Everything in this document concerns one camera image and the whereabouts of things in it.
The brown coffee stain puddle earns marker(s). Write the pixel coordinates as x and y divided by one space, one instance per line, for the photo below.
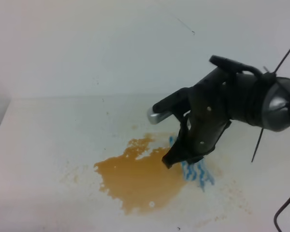
138 178

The black gripper finger with silver tip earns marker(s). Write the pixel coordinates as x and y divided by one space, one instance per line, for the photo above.
176 104

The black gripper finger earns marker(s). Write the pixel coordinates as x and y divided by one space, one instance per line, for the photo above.
181 150

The blue white wavy striped rag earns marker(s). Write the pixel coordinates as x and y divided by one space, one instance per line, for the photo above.
197 173

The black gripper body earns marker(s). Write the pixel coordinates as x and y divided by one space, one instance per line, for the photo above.
215 101

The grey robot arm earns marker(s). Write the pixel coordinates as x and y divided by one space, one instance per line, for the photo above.
275 103

